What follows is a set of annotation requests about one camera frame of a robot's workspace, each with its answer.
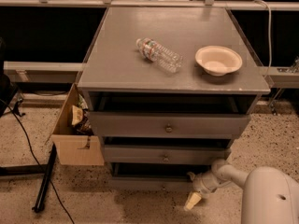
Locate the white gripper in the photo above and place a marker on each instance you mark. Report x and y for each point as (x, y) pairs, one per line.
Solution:
(203, 184)

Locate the grey bottom drawer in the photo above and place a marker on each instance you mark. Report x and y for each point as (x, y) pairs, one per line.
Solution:
(153, 176)

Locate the grey drawer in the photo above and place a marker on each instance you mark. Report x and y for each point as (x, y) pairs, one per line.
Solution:
(165, 150)
(153, 176)
(168, 125)

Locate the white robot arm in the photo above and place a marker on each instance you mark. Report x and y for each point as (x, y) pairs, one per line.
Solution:
(269, 195)

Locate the grey middle drawer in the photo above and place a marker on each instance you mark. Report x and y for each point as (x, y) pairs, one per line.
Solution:
(165, 150)

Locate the grey drawer cabinet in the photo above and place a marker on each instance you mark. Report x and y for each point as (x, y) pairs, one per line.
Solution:
(118, 78)

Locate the grey top drawer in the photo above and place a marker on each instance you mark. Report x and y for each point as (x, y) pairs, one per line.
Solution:
(168, 125)

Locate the open cardboard box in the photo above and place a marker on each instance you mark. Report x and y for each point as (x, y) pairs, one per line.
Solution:
(73, 148)

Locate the white paper bowl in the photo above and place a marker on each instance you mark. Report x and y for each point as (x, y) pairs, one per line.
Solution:
(218, 61)

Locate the clear plastic water bottle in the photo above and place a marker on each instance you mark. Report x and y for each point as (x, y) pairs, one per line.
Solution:
(163, 57)

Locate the snack bag in box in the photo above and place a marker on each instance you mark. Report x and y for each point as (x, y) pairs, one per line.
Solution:
(77, 115)

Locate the black metal stand leg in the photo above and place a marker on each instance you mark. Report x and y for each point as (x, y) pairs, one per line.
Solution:
(47, 171)

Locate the lower right metal rail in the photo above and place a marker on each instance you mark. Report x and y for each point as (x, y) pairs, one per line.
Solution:
(277, 79)

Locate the metal rail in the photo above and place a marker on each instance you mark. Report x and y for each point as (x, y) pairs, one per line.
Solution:
(277, 79)
(232, 5)
(40, 72)

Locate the lower left metal rail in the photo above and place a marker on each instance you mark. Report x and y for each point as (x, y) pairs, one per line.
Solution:
(40, 72)

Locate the upper metal rail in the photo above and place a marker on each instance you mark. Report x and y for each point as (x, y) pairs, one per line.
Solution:
(232, 5)

